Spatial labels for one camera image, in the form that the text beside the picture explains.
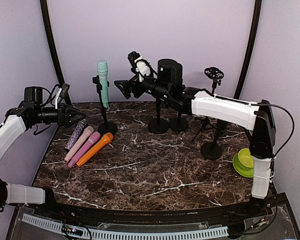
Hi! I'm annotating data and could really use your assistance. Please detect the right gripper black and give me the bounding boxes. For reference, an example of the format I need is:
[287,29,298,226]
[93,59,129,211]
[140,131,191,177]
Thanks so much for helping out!
[115,68,172,101]

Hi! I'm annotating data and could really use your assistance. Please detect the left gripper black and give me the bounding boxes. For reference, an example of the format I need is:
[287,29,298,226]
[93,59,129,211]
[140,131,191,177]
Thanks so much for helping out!
[34,102,86,128]

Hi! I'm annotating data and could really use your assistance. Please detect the glitter microphone with silver grille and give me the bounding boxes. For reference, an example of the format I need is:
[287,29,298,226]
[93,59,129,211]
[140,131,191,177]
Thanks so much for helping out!
[64,119,87,152]

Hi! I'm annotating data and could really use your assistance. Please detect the mint green microphone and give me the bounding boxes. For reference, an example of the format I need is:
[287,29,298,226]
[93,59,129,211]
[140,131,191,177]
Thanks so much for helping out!
[97,59,109,108]

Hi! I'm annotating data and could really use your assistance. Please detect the pink microphone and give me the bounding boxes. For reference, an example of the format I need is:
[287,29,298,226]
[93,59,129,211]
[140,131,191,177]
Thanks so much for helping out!
[68,131,101,168]

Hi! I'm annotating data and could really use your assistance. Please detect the cream white microphone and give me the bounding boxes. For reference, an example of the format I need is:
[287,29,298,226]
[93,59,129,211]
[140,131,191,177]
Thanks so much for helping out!
[64,126,94,162]

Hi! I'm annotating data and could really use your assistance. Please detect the orange microphone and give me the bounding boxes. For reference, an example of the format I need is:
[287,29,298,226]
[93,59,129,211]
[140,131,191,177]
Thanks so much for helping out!
[76,132,114,167]

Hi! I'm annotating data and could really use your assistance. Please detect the black tripod stand with shock mount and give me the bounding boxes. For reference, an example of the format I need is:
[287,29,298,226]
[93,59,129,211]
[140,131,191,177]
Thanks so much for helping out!
[191,66,225,143]

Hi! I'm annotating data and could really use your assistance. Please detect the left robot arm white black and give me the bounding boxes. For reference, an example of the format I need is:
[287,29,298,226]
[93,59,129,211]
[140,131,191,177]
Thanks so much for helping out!
[0,83,86,218]

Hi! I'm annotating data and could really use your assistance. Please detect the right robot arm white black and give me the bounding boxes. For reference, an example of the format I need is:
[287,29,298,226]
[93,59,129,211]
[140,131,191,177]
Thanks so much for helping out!
[114,57,276,217]

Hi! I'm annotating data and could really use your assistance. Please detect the green bowl on saucer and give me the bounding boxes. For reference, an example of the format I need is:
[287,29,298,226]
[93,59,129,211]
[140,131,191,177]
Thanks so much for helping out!
[232,148,254,178]

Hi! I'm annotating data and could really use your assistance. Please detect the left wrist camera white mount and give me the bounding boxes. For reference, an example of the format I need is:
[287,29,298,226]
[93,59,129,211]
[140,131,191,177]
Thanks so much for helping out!
[53,83,70,110]

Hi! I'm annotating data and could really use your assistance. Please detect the black front rail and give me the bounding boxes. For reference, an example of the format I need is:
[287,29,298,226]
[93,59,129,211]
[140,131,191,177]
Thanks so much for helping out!
[14,194,288,227]

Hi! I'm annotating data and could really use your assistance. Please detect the left black corner post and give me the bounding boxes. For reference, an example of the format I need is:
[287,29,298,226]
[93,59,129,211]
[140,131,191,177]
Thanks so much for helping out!
[39,0,72,108]

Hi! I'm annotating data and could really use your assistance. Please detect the black corner post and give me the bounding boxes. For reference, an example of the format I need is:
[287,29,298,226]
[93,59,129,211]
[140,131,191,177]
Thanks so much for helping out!
[39,0,72,108]
[233,0,262,100]

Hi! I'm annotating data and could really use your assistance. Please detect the white slotted cable duct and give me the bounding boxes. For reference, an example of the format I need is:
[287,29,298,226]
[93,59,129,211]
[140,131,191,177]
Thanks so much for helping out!
[21,213,229,240]

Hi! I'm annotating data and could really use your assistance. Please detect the right black corner post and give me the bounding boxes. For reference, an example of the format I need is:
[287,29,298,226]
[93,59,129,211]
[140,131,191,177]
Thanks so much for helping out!
[233,0,262,100]

